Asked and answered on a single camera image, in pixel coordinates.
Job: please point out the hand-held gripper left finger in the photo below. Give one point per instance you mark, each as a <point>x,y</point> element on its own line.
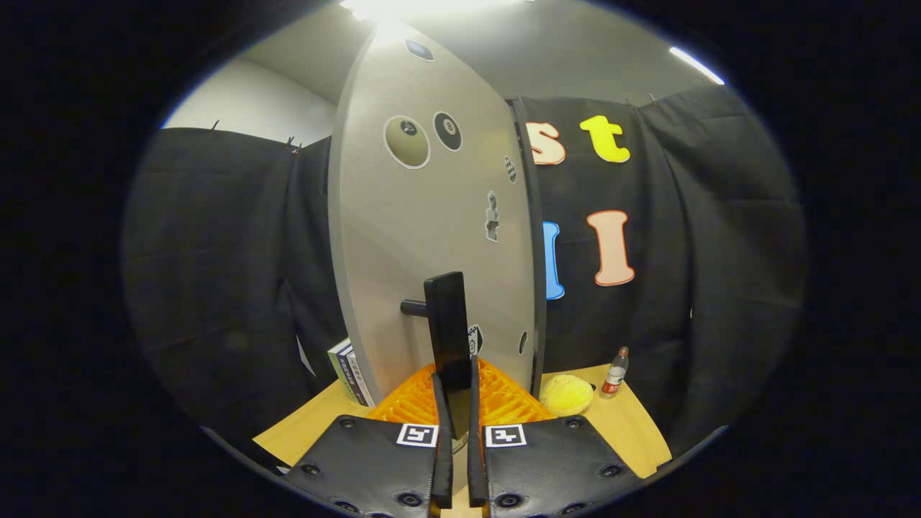
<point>444,475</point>

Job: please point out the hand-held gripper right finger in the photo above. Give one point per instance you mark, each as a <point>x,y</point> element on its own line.
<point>476,475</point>

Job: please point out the grey shoe cabinet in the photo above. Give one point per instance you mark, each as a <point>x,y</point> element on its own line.
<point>538,194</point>

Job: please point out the yellow plush toy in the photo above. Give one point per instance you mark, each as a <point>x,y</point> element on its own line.
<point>566,396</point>

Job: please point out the dark blue book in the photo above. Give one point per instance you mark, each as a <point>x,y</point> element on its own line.
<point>351,374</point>

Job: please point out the green book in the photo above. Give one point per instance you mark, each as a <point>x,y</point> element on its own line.
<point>337,363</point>

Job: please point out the clear bottle with red label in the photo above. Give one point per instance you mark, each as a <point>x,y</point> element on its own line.
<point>614,378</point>

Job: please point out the large ceiling light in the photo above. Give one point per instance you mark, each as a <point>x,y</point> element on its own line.
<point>432,7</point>

